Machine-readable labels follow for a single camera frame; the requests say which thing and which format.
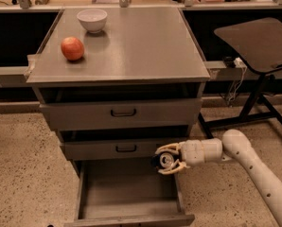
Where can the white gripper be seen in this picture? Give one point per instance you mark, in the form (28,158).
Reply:
(192,153)

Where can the blue pepsi can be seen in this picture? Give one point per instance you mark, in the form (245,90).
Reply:
(162,160)

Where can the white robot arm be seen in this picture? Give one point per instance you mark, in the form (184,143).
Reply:
(235,145)

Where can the grey middle drawer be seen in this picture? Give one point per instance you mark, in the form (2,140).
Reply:
(114,149)

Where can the grey drawer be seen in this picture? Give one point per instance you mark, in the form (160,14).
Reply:
(114,149)
(128,193)
(121,114)

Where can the grey bottom drawer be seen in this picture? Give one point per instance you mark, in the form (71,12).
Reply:
(128,193)

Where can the grey drawer cabinet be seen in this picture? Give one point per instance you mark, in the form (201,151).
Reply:
(141,54)

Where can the grey top drawer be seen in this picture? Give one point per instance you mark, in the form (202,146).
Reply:
(121,114)

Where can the black rolling side table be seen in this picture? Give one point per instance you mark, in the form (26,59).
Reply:
(259,45)

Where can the red apple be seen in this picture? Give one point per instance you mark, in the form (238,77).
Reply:
(72,48)

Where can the white bowl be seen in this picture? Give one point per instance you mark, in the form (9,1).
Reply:
(93,20)

